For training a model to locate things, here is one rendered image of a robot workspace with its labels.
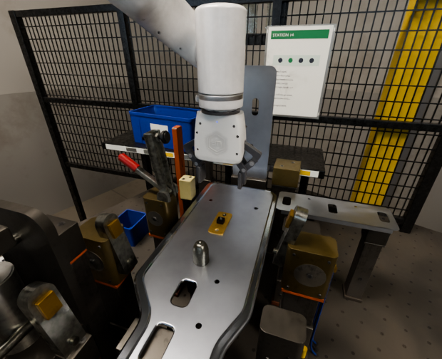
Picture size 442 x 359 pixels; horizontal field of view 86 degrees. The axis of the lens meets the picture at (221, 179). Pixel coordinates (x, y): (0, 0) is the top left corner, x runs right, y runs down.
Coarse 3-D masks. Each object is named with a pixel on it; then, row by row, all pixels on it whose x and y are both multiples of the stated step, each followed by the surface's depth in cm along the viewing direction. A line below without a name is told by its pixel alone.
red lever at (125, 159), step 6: (120, 156) 58; (126, 156) 59; (126, 162) 58; (132, 162) 58; (132, 168) 58; (138, 168) 59; (138, 174) 59; (144, 174) 59; (150, 180) 59; (156, 186) 59
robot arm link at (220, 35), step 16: (208, 16) 36; (224, 16) 35; (240, 16) 36; (208, 32) 37; (224, 32) 36; (240, 32) 38; (208, 48) 38; (224, 48) 37; (240, 48) 39; (208, 64) 39; (224, 64) 38; (240, 64) 40; (208, 80) 40; (224, 80) 40; (240, 80) 41
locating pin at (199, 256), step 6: (198, 240) 47; (198, 246) 45; (204, 246) 45; (192, 252) 46; (198, 252) 45; (204, 252) 45; (198, 258) 46; (204, 258) 46; (198, 264) 46; (204, 264) 47
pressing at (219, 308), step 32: (224, 192) 71; (256, 192) 71; (192, 224) 58; (256, 224) 58; (160, 256) 49; (192, 256) 49; (224, 256) 49; (256, 256) 49; (160, 288) 42; (224, 288) 42; (256, 288) 43; (160, 320) 37; (192, 320) 37; (224, 320) 37; (128, 352) 33; (192, 352) 33; (224, 352) 34
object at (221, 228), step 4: (220, 212) 62; (224, 212) 62; (216, 216) 61; (220, 216) 61; (228, 216) 61; (216, 220) 59; (220, 220) 58; (224, 220) 58; (228, 220) 59; (212, 224) 58; (216, 224) 58; (220, 224) 58; (224, 224) 58; (212, 228) 56; (216, 228) 56; (220, 228) 56; (224, 228) 56; (212, 232) 55; (216, 232) 55; (220, 232) 55
